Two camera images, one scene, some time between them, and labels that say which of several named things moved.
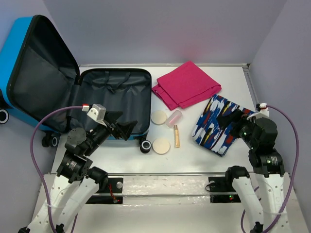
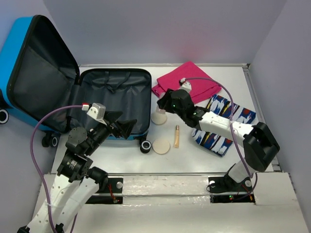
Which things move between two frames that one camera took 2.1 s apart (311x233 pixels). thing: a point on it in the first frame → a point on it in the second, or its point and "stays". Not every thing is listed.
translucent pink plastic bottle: [173, 119] → [160, 110]
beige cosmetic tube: [177, 137] stays
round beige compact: [161, 146] stays
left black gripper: [125, 128] stays
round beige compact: [159, 117] stays
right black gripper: [242, 120] → [163, 101]
